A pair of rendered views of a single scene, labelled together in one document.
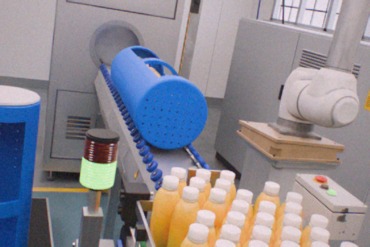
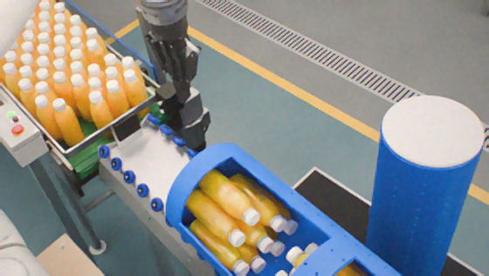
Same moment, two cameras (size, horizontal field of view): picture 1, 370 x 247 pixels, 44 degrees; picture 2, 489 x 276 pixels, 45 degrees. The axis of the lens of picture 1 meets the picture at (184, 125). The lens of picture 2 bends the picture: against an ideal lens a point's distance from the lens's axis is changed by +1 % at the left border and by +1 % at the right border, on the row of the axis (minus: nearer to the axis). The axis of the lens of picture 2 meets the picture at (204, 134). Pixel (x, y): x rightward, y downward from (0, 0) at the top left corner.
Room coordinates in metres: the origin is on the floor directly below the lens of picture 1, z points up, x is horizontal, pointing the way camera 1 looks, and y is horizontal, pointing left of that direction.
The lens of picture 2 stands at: (2.66, -0.14, 2.37)
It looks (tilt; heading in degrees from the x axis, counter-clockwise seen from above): 47 degrees down; 167
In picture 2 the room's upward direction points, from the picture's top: 12 degrees counter-clockwise
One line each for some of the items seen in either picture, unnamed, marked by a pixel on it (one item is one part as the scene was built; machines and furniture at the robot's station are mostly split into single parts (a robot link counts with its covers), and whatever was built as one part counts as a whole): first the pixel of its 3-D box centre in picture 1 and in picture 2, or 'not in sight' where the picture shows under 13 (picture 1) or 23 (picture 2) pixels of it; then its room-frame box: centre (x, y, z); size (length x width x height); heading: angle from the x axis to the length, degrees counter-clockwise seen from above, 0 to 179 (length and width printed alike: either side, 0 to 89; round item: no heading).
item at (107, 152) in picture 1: (101, 148); not in sight; (0.81, 0.15, 1.23); 0.06 x 0.06 x 0.04
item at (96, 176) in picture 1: (98, 170); not in sight; (0.81, 0.15, 1.18); 0.06 x 0.06 x 0.05
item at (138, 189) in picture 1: (135, 204); (168, 100); (1.18, 0.10, 0.95); 0.10 x 0.07 x 0.10; 108
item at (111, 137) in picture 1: (98, 173); not in sight; (0.81, 0.15, 1.18); 0.06 x 0.06 x 0.16
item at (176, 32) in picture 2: not in sight; (170, 31); (1.75, 0.04, 1.67); 0.08 x 0.07 x 0.09; 34
